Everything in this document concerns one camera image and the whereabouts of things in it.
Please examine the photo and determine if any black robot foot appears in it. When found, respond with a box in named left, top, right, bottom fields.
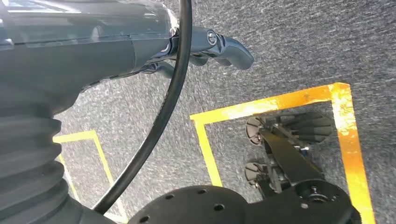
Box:
left=244, top=111, right=335, bottom=191

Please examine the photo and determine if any yellow floor tape square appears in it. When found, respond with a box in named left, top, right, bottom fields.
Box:
left=52, top=130, right=129, bottom=224
left=189, top=82, right=376, bottom=224

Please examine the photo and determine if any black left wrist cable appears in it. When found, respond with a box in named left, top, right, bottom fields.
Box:
left=92, top=0, right=193, bottom=216

